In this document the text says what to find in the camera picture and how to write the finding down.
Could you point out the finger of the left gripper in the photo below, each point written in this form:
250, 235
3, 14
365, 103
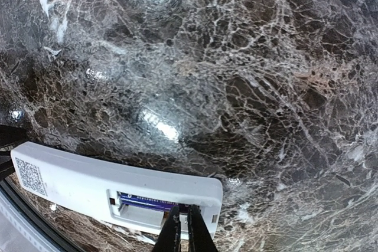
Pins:
10, 135
6, 165

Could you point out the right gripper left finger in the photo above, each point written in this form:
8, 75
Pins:
169, 239

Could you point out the white slotted cable duct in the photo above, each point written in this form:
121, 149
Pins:
11, 238

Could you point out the blue battery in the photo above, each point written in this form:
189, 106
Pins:
151, 204

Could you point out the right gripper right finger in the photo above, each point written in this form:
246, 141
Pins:
199, 237

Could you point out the white remote control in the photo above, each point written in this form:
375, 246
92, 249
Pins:
90, 187

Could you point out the black front rail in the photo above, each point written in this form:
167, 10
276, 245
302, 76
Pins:
42, 235

